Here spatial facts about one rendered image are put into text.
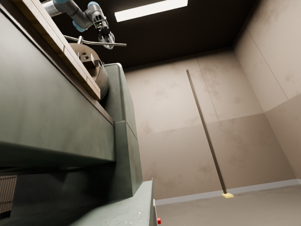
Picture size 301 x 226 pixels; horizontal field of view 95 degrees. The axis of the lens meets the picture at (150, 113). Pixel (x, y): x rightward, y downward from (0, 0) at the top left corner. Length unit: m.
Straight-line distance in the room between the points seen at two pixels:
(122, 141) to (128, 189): 0.20
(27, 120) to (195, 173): 2.81
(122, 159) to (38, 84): 0.46
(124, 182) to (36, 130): 0.46
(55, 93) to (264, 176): 3.26
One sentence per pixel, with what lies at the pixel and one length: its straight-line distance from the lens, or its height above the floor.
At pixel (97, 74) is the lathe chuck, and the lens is 0.64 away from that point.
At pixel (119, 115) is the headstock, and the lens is 0.70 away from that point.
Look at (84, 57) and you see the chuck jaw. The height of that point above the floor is 1.09.
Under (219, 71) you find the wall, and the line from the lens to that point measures 3.76.
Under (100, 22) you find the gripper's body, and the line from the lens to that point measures 0.96.
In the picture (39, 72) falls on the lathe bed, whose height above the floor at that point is 0.80.
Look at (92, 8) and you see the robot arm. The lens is 1.09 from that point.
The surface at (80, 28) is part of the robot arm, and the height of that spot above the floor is 1.51.
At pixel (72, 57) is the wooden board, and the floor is 0.88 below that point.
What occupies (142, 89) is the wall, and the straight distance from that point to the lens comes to 3.39.
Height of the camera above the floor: 0.64
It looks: 21 degrees up
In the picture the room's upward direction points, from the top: 9 degrees counter-clockwise
